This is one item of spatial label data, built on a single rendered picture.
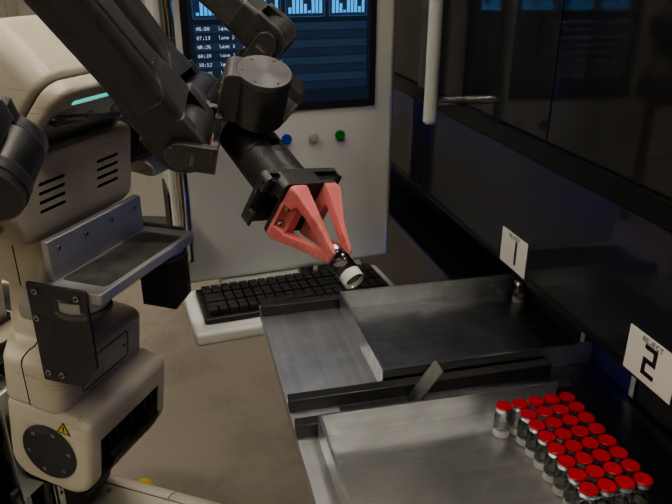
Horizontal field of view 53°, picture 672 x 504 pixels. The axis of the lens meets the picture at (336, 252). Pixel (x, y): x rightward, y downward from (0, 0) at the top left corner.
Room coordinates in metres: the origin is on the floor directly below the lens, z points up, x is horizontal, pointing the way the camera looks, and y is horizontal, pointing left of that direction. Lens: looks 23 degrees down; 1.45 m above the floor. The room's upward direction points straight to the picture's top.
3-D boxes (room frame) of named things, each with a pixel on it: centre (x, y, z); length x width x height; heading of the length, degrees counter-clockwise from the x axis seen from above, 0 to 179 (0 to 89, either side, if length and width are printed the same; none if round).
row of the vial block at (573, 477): (0.64, -0.26, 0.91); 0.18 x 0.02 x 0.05; 13
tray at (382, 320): (0.98, -0.20, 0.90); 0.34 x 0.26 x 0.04; 103
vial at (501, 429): (0.71, -0.22, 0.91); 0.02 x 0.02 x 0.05
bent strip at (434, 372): (0.77, -0.08, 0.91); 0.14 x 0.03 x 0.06; 103
